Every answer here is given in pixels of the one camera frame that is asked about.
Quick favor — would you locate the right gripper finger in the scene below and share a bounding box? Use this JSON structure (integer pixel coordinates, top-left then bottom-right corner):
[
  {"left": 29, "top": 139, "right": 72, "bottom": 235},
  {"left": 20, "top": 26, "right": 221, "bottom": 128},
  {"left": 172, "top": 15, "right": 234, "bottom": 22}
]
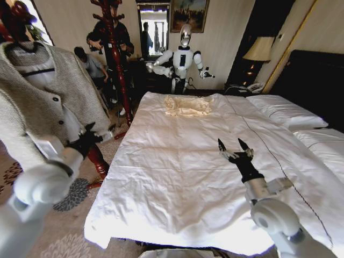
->
[
  {"left": 237, "top": 138, "right": 255, "bottom": 158},
  {"left": 217, "top": 138, "right": 235, "bottom": 159}
]

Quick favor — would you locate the white bed duvet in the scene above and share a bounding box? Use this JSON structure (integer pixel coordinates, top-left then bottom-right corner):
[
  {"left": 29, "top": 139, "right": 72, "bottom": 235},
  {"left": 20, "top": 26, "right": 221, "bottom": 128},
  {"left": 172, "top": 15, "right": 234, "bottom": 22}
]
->
[{"left": 84, "top": 91, "right": 344, "bottom": 250}]

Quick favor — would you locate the black bed headboard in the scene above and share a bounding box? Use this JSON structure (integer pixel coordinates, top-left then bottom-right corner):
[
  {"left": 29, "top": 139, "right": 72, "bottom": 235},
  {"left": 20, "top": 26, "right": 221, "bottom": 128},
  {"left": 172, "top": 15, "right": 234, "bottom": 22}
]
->
[{"left": 268, "top": 49, "right": 344, "bottom": 133}]

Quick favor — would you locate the red wooden coat stand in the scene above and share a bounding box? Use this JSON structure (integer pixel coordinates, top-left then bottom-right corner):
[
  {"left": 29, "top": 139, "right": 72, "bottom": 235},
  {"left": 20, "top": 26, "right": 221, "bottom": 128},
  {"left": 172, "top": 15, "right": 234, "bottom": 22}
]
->
[
  {"left": 0, "top": 0, "right": 111, "bottom": 190},
  {"left": 90, "top": 0, "right": 135, "bottom": 127}
]

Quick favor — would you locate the cream crumpled garment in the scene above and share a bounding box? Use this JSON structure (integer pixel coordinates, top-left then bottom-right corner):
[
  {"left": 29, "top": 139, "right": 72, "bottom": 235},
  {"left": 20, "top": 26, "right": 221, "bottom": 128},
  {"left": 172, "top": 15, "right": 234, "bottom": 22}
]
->
[{"left": 163, "top": 94, "right": 215, "bottom": 118}]

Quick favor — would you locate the white pillow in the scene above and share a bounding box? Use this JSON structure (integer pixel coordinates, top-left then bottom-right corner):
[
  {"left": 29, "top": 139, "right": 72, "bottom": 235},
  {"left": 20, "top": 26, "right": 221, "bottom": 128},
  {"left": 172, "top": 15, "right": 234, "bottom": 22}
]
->
[
  {"left": 291, "top": 128, "right": 344, "bottom": 189},
  {"left": 246, "top": 94, "right": 329, "bottom": 130}
]

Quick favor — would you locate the grey woven buttoned jacket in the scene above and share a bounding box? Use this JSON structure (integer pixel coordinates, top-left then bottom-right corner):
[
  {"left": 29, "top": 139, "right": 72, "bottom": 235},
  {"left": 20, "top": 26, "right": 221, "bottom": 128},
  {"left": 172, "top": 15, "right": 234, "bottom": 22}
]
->
[{"left": 0, "top": 40, "right": 111, "bottom": 173}]

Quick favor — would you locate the white desk telephone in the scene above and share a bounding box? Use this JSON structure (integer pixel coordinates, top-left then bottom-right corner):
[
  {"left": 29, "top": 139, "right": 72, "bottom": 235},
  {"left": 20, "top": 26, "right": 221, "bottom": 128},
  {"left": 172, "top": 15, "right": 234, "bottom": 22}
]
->
[{"left": 245, "top": 82, "right": 266, "bottom": 94}]

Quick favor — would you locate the crouching person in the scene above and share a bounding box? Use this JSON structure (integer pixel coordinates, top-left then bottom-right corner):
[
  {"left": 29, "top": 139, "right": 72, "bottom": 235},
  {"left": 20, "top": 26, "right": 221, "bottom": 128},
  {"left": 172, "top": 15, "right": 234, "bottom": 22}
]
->
[{"left": 73, "top": 46, "right": 110, "bottom": 90}]

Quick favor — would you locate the dark wooden cabinet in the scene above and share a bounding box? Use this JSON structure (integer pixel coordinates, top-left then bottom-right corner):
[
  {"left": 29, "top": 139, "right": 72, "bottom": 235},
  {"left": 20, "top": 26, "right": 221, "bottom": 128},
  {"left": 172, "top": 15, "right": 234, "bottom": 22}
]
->
[{"left": 128, "top": 58, "right": 174, "bottom": 95}]

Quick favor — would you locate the white humanoid robot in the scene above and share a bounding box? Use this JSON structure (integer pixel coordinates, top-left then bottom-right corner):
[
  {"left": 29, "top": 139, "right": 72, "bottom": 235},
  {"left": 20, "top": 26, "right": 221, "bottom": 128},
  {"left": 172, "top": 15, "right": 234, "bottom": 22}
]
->
[{"left": 146, "top": 23, "right": 216, "bottom": 95}]

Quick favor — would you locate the cream shade table lamp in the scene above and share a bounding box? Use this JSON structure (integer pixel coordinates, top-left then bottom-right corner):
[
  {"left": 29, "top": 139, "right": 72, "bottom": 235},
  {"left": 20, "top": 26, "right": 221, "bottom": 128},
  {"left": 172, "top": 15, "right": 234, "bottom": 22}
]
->
[{"left": 242, "top": 36, "right": 276, "bottom": 81}]

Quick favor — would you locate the standing person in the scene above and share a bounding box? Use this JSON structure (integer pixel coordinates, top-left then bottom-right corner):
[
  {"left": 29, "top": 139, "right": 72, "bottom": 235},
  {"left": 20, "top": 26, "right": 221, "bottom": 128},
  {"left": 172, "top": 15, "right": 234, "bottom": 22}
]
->
[{"left": 86, "top": 19, "right": 135, "bottom": 116}]

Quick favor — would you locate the person in doorway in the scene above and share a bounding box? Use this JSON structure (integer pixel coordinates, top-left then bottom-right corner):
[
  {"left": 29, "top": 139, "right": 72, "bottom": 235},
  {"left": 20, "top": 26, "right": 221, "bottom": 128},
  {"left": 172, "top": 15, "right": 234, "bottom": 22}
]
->
[{"left": 140, "top": 21, "right": 154, "bottom": 59}]

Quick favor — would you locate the green plant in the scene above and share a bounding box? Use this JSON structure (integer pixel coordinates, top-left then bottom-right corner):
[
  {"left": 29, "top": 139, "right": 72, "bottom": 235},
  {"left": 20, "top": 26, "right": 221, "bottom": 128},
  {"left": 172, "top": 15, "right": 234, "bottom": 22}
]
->
[{"left": 26, "top": 24, "right": 52, "bottom": 45}]

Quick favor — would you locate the white robot chest shell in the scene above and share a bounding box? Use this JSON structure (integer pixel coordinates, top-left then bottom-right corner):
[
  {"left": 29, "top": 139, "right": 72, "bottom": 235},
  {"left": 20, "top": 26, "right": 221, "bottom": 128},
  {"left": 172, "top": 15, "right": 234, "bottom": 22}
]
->
[{"left": 139, "top": 248, "right": 190, "bottom": 258}]

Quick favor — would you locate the gold framed painting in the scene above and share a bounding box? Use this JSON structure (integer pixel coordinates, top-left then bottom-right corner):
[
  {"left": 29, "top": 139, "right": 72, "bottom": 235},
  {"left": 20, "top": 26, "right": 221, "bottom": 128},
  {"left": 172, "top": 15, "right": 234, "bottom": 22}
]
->
[{"left": 169, "top": 0, "right": 211, "bottom": 34}]

